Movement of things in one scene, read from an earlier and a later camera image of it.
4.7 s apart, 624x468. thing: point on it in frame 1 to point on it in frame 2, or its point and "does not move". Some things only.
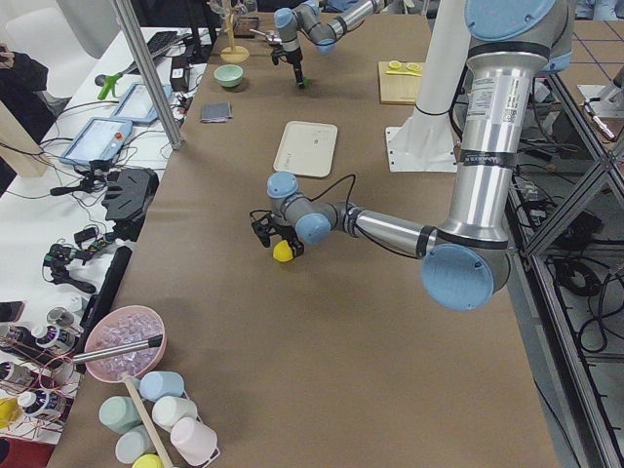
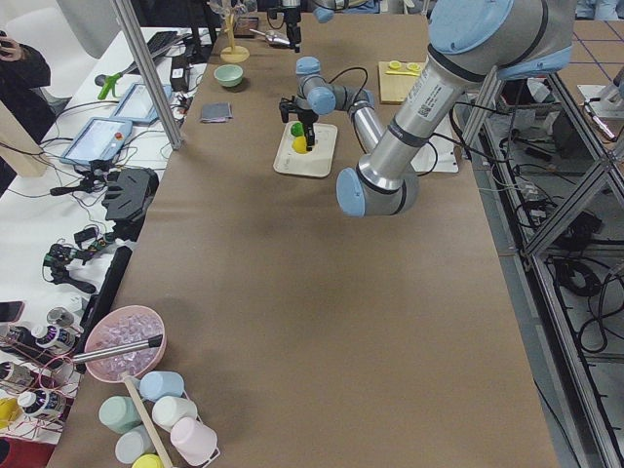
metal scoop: x=271 y=35 does not move
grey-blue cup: x=134 y=444 does not move
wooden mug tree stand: x=233 y=54 does not move
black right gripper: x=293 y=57 to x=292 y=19
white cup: x=168 y=409 does not move
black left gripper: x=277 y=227 to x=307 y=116
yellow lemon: x=283 y=252 to x=299 y=144
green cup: x=118 y=413 does not move
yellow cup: x=148 y=460 does not move
